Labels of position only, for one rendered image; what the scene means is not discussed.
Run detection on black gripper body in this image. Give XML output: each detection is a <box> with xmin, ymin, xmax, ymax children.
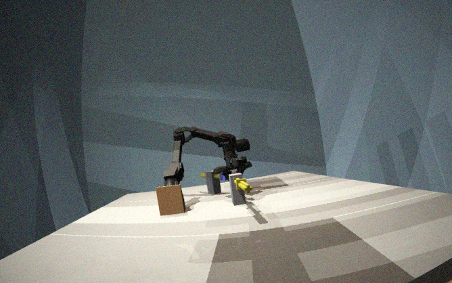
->
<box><xmin>213</xmin><ymin>152</ymin><xmax>252</xmax><ymax>175</ymax></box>

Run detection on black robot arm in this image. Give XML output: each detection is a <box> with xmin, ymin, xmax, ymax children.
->
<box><xmin>162</xmin><ymin>127</ymin><xmax>250</xmax><ymax>187</ymax></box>

